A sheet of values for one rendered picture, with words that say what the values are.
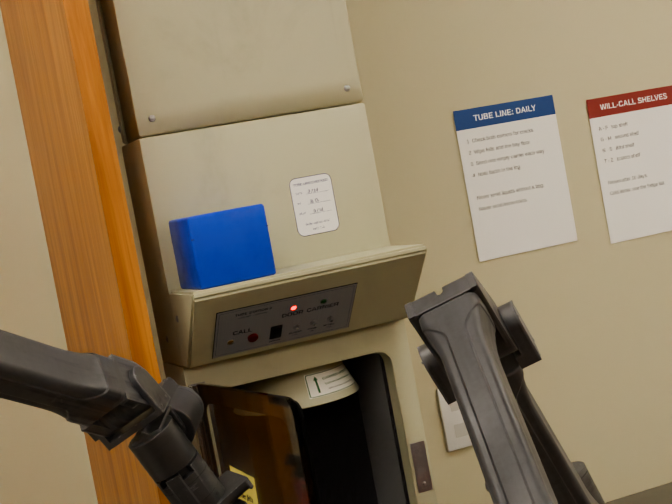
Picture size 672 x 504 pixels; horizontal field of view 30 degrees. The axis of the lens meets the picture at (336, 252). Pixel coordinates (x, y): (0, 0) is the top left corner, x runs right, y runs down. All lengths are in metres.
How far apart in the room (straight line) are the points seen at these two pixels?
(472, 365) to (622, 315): 1.30
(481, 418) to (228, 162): 0.67
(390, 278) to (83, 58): 0.48
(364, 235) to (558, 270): 0.72
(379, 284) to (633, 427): 0.95
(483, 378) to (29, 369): 0.43
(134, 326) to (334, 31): 0.50
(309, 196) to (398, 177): 0.55
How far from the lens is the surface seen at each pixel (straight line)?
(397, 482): 1.81
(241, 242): 1.55
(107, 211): 1.53
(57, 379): 1.27
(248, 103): 1.68
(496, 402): 1.12
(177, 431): 1.39
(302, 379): 1.72
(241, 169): 1.66
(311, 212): 1.69
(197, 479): 1.39
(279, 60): 1.70
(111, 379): 1.33
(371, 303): 1.66
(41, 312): 2.04
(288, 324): 1.62
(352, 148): 1.72
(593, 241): 2.40
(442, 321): 1.20
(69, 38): 1.55
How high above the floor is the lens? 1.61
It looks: 3 degrees down
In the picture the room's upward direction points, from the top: 10 degrees counter-clockwise
